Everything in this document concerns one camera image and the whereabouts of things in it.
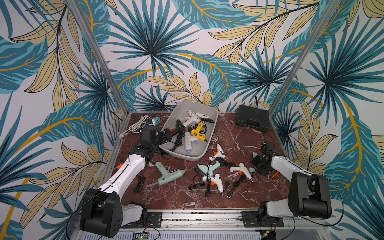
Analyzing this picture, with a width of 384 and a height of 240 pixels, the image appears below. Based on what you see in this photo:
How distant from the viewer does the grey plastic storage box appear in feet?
3.14

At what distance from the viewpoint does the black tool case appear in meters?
1.08

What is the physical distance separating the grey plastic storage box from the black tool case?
0.64 ft
